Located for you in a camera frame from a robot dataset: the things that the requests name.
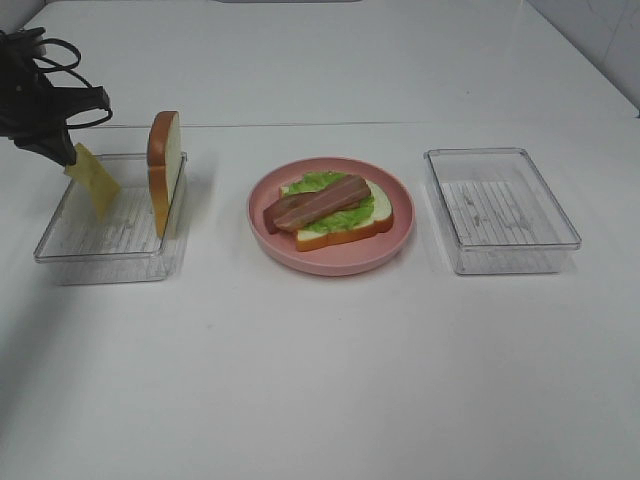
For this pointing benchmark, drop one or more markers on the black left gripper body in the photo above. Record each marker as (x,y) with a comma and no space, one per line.
(27,113)

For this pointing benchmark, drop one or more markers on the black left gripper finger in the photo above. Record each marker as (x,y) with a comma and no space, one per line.
(55,145)
(70,101)

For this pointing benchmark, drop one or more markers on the yellow cheese slice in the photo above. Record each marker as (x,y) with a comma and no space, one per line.
(90,173)

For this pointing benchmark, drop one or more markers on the bacon strip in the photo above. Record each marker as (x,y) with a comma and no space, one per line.
(283,205)
(308,207)

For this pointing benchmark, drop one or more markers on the bacon strip front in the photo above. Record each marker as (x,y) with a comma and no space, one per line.
(308,207)

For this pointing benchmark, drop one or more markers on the green lettuce leaf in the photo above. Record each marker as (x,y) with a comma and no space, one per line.
(344,219)

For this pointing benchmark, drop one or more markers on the white bread slice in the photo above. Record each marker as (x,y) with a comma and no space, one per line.
(381,221)

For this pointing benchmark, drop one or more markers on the clear left plastic container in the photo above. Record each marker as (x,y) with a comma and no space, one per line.
(79,249)

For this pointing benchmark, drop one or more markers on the clear plastic container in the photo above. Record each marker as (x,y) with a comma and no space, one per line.
(79,249)
(496,212)

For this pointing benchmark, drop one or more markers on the upright bread slice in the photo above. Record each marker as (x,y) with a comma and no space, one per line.
(163,164)

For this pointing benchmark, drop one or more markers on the pink round plate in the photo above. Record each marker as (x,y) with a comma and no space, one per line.
(342,259)

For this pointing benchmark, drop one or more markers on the clear right plastic container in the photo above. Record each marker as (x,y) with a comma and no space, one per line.
(496,212)

